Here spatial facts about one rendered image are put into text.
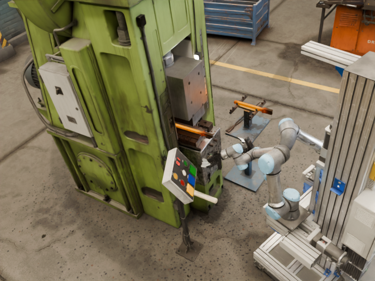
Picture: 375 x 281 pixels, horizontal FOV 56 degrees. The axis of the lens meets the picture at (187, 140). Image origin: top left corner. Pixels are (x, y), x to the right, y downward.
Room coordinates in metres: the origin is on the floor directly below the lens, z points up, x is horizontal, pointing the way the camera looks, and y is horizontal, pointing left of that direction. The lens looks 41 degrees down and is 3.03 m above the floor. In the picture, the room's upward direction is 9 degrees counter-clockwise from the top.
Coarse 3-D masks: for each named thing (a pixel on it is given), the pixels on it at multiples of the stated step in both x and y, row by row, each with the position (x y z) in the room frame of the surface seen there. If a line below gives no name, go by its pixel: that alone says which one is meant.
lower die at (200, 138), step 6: (186, 126) 2.51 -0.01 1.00; (192, 126) 2.51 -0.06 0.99; (180, 132) 2.45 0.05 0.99; (186, 132) 2.43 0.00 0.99; (192, 132) 2.41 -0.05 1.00; (186, 138) 2.36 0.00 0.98; (192, 138) 2.35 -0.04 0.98; (198, 138) 2.32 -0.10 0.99; (192, 144) 2.30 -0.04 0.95; (198, 144) 2.31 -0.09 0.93
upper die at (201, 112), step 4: (200, 108) 2.39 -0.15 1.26; (200, 112) 2.39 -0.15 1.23; (204, 112) 2.43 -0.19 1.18; (196, 116) 2.33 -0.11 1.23; (200, 116) 2.38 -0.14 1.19; (176, 120) 2.38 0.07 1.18; (180, 120) 2.35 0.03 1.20; (184, 120) 2.33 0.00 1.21; (192, 120) 2.28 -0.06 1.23; (196, 120) 2.33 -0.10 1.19; (188, 124) 2.31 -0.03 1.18; (192, 124) 2.28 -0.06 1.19
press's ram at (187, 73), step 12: (180, 60) 2.53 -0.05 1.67; (192, 60) 2.50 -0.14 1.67; (168, 72) 2.37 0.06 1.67; (180, 72) 2.34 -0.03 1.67; (192, 72) 2.35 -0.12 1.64; (168, 84) 2.33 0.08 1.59; (180, 84) 2.26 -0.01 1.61; (192, 84) 2.33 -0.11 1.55; (204, 84) 2.47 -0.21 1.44; (180, 96) 2.27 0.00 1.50; (192, 96) 2.31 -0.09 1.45; (204, 96) 2.46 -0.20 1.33; (180, 108) 2.28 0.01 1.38; (192, 108) 2.29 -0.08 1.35
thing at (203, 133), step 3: (177, 126) 2.52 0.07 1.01; (180, 126) 2.51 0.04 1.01; (183, 126) 2.51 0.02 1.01; (186, 129) 2.46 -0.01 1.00; (189, 129) 2.44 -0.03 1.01; (192, 129) 2.44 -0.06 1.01; (195, 129) 2.43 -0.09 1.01; (195, 132) 2.40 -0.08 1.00; (198, 132) 2.39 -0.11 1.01; (201, 132) 2.38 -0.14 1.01; (204, 132) 2.37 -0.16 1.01; (207, 132) 2.36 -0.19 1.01; (201, 135) 2.36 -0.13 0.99; (204, 135) 2.35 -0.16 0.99; (207, 135) 2.34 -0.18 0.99; (210, 135) 2.31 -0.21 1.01
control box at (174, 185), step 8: (176, 152) 1.98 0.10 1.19; (168, 160) 1.92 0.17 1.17; (176, 160) 1.90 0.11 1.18; (184, 160) 1.96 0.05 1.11; (168, 168) 1.83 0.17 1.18; (176, 168) 1.83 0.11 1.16; (184, 168) 1.89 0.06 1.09; (168, 176) 1.74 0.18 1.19; (184, 176) 1.82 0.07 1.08; (168, 184) 1.70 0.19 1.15; (176, 184) 1.70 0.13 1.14; (176, 192) 1.69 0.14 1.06; (184, 192) 1.68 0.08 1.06; (184, 200) 1.68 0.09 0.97; (192, 200) 1.67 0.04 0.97
